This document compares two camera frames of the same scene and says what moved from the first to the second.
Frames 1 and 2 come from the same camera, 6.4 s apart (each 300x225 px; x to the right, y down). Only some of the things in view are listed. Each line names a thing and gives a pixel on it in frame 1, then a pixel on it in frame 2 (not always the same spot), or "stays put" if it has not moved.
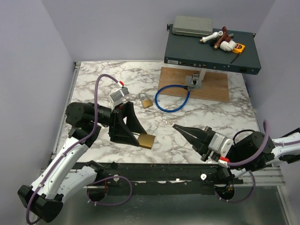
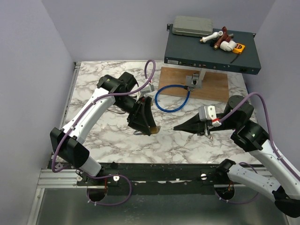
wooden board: (214, 86) stays put
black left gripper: (119, 131) to (140, 117)
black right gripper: (194, 136) to (194, 125)
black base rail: (158, 178) stays put
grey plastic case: (194, 26) stays put
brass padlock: (145, 140) to (153, 130)
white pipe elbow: (228, 46) stays put
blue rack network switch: (189, 51) stays put
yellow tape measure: (238, 48) stays put
